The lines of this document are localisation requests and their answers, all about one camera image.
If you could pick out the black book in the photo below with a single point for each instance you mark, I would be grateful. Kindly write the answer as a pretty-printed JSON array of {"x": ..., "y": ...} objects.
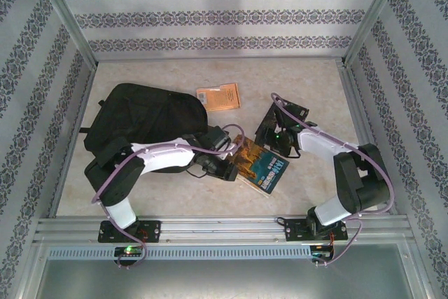
[{"x": 297, "y": 111}]

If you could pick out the blue and brown book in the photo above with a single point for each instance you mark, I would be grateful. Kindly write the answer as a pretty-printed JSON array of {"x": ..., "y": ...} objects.
[{"x": 262, "y": 169}]

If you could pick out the orange book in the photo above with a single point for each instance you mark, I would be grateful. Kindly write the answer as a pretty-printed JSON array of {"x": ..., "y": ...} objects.
[{"x": 222, "y": 97}]

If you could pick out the black backpack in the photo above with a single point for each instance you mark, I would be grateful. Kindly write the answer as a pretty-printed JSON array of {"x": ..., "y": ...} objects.
[{"x": 147, "y": 117}]

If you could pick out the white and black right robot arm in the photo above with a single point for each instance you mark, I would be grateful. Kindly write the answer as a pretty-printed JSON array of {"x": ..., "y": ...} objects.
[{"x": 360, "y": 180}]

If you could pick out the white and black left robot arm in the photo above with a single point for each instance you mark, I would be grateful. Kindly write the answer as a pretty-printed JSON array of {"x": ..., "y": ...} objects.
[{"x": 161, "y": 157}]

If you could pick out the right controller board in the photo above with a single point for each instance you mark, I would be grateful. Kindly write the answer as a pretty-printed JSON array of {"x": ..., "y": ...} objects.
[{"x": 322, "y": 253}]

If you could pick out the controller board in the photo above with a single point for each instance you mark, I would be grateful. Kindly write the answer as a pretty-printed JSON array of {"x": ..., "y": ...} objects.
[
  {"x": 129, "y": 251},
  {"x": 322, "y": 253}
]

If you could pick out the left controller board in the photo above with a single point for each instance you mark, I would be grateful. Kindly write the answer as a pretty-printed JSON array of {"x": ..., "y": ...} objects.
[{"x": 129, "y": 251}]

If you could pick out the grey metal front panel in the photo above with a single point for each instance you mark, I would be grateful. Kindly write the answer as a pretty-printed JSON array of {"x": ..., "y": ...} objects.
[{"x": 217, "y": 278}]

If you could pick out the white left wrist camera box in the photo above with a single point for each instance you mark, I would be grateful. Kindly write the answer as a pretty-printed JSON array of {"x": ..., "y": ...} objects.
[{"x": 225, "y": 153}]

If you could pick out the aluminium right side rail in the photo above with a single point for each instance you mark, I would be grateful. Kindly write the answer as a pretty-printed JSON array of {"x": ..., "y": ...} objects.
[{"x": 356, "y": 103}]

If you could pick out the aluminium back frame rail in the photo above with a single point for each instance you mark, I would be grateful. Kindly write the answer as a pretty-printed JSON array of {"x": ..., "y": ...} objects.
[{"x": 245, "y": 58}]

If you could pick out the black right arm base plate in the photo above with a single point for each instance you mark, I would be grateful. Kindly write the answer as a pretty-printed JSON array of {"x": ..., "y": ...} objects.
[{"x": 295, "y": 229}]

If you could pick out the aluminium mounting rail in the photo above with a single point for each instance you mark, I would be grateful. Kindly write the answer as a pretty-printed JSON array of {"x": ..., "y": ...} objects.
[{"x": 217, "y": 229}]

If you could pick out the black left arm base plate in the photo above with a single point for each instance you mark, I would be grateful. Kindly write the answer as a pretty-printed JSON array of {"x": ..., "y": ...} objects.
[{"x": 150, "y": 230}]

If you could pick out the aluminium left side rail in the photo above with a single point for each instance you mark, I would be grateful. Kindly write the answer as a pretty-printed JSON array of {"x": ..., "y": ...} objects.
[{"x": 80, "y": 110}]

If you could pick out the aluminium right frame post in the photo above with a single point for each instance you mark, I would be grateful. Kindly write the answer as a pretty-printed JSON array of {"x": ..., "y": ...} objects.
[{"x": 372, "y": 15}]

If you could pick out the aluminium frame post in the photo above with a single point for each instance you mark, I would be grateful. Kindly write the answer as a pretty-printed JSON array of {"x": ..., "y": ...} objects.
[
  {"x": 64, "y": 15},
  {"x": 372, "y": 15}
]

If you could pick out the aluminium left frame post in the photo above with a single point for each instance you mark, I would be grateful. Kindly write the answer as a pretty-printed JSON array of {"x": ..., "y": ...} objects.
[{"x": 64, "y": 15}]

